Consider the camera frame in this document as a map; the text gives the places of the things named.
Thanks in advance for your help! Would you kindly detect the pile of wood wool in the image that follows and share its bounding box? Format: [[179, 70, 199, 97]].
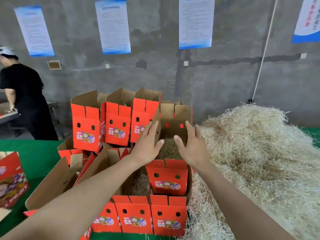
[[182, 104, 320, 240]]

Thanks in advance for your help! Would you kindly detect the white blue wall poster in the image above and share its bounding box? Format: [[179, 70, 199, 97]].
[[95, 0, 132, 55], [14, 6, 56, 58], [178, 0, 216, 50]]

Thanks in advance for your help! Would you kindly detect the person's right hand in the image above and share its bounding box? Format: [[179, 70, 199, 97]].
[[173, 121, 213, 170]]

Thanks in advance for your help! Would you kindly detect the person's right forearm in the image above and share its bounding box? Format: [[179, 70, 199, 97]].
[[195, 160, 296, 240]]

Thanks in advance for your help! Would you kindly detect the small straw filler clump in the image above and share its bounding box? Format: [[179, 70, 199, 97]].
[[131, 172, 151, 196], [158, 138, 184, 160]]

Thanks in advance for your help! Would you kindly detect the orange wall plate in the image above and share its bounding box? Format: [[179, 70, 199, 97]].
[[47, 60, 63, 71]]

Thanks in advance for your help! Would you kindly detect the narrow white blue banner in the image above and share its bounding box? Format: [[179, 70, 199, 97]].
[[292, 0, 320, 44]]

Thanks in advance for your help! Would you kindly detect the grey metal table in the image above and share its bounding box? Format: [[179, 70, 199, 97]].
[[0, 100, 60, 139]]

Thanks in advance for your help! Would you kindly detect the person's left hand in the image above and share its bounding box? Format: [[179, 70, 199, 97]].
[[127, 120, 166, 168]]

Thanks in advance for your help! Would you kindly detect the group of red boxes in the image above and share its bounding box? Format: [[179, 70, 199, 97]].
[[0, 151, 30, 209]]

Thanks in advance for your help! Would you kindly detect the white pole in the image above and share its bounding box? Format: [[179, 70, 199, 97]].
[[247, 0, 279, 104]]

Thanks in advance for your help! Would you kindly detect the person's left forearm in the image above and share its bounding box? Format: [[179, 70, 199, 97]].
[[0, 155, 146, 240]]

